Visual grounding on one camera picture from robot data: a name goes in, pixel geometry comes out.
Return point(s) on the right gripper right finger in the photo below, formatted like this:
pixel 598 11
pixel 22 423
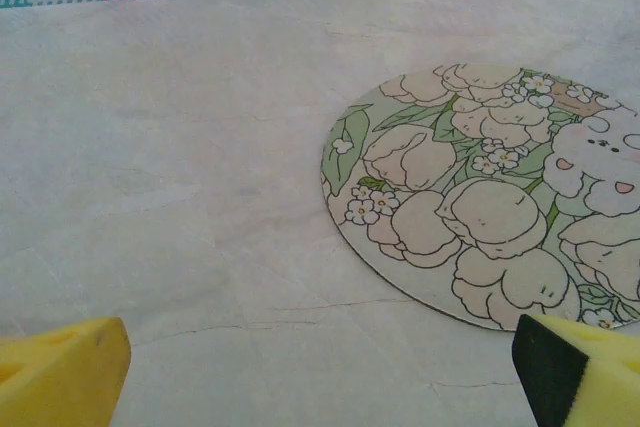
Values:
pixel 590 382

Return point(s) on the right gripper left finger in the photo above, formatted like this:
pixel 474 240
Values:
pixel 60 372

